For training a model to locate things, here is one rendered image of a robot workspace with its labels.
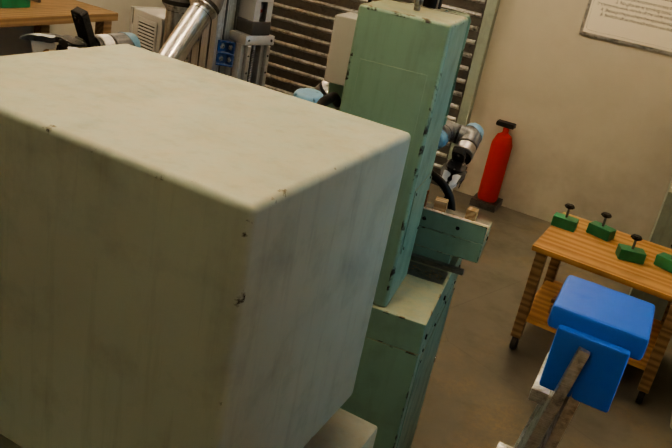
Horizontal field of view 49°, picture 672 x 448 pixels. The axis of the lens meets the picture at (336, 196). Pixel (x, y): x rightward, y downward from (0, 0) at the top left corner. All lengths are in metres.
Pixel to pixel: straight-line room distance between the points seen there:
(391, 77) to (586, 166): 3.48
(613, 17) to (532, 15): 0.50
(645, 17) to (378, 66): 3.35
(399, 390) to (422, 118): 0.72
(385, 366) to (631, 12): 3.42
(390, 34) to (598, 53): 3.37
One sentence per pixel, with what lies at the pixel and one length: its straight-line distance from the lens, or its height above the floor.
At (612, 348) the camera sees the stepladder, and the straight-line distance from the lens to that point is 1.31.
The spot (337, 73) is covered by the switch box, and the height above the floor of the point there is 1.35.
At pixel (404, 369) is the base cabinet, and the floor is 0.66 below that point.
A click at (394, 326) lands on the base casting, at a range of 1.89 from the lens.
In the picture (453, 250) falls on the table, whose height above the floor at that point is 0.86.
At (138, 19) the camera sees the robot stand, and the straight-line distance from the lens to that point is 2.89.
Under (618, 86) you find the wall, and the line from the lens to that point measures 4.98.
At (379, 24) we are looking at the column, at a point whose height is 1.48.
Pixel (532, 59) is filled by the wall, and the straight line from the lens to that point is 5.05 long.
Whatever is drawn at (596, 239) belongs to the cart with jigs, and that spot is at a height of 0.53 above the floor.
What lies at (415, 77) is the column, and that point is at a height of 1.39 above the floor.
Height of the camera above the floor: 1.71
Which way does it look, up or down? 21 degrees down
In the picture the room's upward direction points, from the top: 11 degrees clockwise
